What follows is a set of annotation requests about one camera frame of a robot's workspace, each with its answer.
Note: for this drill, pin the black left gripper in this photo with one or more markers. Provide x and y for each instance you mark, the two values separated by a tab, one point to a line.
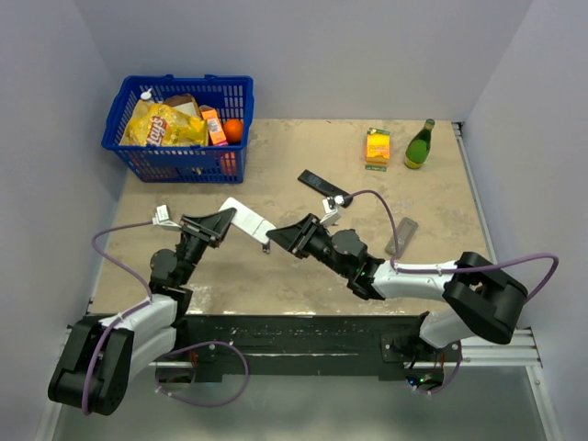
211	228

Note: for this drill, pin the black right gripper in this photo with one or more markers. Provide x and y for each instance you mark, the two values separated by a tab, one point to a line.
297	238

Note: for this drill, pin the white remote control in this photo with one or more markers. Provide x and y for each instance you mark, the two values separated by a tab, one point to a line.
248	221

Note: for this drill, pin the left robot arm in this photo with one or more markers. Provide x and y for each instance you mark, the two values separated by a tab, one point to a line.
101	355

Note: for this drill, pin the black remote control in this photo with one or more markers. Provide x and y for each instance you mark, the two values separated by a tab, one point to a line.
323	187

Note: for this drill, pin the grey remote control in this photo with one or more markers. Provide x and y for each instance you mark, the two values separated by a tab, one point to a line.
399	242

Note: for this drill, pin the orange juice carton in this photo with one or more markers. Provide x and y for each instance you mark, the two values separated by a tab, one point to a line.
216	132

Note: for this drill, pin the orange fruit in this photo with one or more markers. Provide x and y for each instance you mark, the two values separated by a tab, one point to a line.
233	130

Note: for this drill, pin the blue plastic shopping basket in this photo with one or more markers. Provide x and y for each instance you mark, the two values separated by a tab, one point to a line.
232	96

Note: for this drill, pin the yellow chips bag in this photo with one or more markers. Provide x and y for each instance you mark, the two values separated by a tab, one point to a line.
158	125

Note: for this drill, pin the yellow orange sponge pack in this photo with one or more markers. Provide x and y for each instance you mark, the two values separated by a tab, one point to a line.
377	151

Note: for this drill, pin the brown bread bag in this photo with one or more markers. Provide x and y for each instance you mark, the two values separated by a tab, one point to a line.
185	103

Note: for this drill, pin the white bottle cap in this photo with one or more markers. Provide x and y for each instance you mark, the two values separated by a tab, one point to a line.
147	95

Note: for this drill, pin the green glass bottle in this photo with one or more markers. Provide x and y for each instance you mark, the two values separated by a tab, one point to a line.
419	147

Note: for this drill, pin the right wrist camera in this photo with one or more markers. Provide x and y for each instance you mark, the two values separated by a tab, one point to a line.
332	206

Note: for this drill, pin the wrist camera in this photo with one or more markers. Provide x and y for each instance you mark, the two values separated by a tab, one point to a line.
162	218
332	206

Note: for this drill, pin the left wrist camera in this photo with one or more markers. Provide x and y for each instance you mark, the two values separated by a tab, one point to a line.
162	218

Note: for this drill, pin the aluminium rail frame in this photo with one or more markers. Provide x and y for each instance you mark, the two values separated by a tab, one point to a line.
519	352

